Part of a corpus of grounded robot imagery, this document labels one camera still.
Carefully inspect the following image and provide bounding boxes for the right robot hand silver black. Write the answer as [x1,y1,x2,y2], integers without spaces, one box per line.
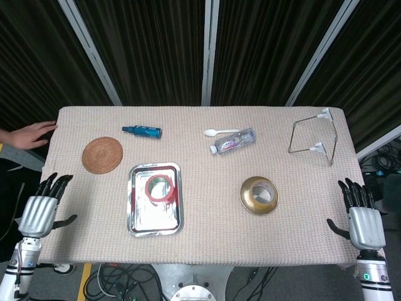
[326,177,387,250]

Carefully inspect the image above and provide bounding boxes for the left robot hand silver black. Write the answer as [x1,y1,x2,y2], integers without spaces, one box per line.
[17,172,78,238]

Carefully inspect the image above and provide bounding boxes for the bare person hand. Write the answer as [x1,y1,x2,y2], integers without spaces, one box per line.
[6,121,59,150]

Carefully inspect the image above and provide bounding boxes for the red tape roll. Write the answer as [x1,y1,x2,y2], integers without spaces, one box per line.
[145,174,175,204]

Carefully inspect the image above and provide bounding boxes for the yellow tape roll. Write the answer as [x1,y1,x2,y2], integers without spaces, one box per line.
[249,179,276,206]

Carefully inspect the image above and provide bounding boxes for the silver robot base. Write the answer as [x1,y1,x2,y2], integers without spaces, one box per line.
[152,263,234,301]

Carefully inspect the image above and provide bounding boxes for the person in black clothes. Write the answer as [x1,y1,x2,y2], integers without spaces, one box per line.
[0,142,44,263]

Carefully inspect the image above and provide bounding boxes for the white black sneaker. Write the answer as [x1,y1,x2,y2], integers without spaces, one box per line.
[49,263,76,277]

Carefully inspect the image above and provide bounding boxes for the black pleated screen panel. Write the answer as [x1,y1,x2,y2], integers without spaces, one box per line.
[211,0,347,107]
[74,0,208,106]
[294,0,401,151]
[0,0,114,132]

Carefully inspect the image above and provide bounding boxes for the round woven coaster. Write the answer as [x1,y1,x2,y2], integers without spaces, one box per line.
[81,137,123,175]

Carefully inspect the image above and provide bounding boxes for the blue spray bottle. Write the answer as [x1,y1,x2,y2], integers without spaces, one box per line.
[122,125,163,139]

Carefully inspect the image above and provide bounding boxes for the rectangular steel tray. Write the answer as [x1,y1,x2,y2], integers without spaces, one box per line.
[126,162,185,238]

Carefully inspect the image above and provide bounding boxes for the round steel plate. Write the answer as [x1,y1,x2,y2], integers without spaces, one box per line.
[239,176,279,216]

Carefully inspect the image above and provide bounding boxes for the beige waffle tablecloth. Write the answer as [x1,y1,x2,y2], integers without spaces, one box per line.
[39,105,386,267]

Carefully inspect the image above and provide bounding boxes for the clear plastic water bottle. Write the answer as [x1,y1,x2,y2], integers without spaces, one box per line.
[209,127,257,156]

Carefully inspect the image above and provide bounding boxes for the white plastic spoon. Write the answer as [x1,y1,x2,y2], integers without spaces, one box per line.
[204,128,241,137]

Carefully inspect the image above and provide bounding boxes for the tangled cables with power strip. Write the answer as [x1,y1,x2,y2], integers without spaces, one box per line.
[359,140,401,178]

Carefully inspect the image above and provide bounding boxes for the wire rack with white clips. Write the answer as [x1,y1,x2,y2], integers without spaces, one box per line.
[287,107,338,167]

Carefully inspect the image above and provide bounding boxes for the black floor cable bundle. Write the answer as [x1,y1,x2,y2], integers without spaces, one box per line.
[84,263,165,301]

